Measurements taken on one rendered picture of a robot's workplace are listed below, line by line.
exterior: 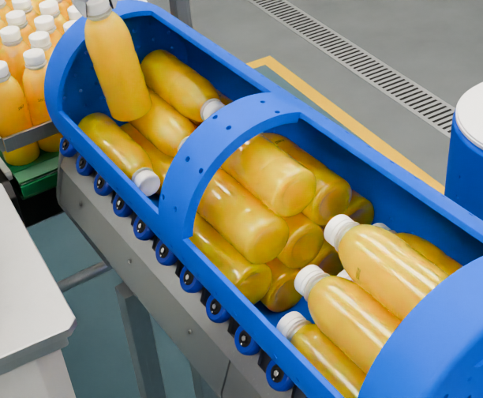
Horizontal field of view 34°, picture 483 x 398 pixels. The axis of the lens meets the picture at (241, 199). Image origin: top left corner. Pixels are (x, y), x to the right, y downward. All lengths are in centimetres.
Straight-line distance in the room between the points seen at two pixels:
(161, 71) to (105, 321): 131
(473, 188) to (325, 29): 269
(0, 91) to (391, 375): 99
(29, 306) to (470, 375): 48
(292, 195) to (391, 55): 278
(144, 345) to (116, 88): 69
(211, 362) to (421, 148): 206
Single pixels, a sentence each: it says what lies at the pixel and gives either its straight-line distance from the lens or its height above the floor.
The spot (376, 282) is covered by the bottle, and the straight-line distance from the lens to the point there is 88.
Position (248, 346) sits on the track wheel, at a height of 96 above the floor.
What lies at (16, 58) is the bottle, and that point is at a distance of 167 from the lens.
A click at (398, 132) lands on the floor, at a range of 323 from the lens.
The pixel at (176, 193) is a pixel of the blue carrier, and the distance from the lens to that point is 103.
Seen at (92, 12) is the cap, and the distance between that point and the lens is 124.
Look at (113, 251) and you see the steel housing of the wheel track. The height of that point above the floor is 86.
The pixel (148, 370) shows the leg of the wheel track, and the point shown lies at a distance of 185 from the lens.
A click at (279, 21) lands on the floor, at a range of 410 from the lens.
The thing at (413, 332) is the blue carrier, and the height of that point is 121.
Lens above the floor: 178
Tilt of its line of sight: 38 degrees down
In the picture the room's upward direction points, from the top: 5 degrees counter-clockwise
